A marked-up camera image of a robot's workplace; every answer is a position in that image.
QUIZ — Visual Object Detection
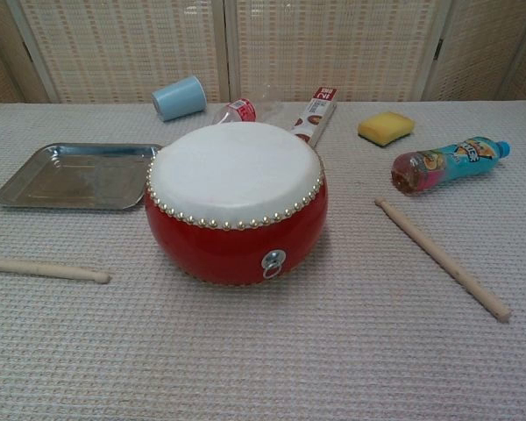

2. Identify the juice bottle blue label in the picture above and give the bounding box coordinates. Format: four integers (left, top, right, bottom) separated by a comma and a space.
390, 139, 512, 197

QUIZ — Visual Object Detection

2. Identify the long white wrap box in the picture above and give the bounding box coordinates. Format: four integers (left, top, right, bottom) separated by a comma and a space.
288, 85, 340, 148

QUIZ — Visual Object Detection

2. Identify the red and white drum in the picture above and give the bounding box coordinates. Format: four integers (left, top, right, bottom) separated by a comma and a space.
145, 122, 330, 287

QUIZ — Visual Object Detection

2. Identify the light blue plastic cup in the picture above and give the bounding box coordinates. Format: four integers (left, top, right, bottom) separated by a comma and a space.
151, 75, 210, 123

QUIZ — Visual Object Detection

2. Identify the rectangular metal tray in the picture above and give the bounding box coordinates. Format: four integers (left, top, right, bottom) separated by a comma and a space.
0, 142, 165, 212

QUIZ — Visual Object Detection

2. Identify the wooden drumstick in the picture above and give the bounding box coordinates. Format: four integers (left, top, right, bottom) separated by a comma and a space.
0, 257, 112, 284
373, 196, 513, 325

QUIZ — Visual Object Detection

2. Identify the yellow sponge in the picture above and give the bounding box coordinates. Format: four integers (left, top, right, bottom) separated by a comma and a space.
357, 111, 416, 149

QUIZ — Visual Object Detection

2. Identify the white woven table cloth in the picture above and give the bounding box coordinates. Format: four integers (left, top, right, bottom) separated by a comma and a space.
0, 100, 526, 421

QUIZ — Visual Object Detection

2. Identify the clear bottle red label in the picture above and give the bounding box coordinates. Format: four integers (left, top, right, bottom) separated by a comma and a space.
213, 97, 259, 126

